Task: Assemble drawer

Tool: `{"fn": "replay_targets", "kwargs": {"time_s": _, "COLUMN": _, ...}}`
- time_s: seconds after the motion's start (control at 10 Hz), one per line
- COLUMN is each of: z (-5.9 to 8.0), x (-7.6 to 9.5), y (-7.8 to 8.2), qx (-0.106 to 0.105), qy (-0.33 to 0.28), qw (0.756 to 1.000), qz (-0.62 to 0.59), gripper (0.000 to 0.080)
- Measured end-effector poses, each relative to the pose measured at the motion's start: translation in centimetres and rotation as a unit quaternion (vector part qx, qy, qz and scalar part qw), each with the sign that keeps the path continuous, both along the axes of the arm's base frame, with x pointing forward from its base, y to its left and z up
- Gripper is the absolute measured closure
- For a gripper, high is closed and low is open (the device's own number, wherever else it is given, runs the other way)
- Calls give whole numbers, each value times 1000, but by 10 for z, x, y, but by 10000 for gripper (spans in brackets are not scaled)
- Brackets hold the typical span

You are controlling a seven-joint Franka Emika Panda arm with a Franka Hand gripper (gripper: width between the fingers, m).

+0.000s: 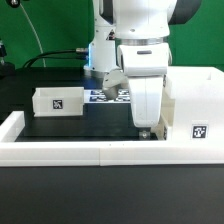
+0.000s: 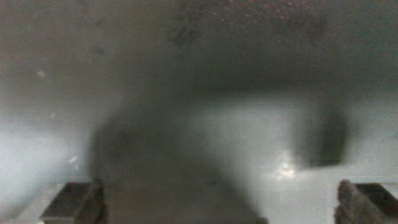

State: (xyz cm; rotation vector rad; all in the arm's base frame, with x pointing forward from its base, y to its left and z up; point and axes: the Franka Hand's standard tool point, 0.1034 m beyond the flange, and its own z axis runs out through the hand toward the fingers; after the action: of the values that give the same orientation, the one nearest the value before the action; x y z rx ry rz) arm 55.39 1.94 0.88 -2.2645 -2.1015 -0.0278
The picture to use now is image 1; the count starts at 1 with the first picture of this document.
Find white thin cable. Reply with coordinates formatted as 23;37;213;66
19;3;47;68

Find white drawer tray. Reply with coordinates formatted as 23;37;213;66
157;77;176;140
32;87;84;117

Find black cables at base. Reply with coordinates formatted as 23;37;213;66
21;47;90;69

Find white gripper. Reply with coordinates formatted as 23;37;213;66
102;69;163;140

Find black stand at left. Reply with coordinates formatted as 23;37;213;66
0;39;15;79

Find white drawer cabinet box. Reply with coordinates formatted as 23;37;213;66
164;67;224;142

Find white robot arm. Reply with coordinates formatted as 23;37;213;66
84;0;202;140

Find white U-shaped fence frame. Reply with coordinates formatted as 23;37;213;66
0;111;224;167

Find white rear drawer tray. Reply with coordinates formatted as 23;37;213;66
32;87;84;117

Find white front drawer tray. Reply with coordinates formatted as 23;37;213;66
157;77;176;140

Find white fiducial marker sheet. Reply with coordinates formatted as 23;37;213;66
84;89;130;103

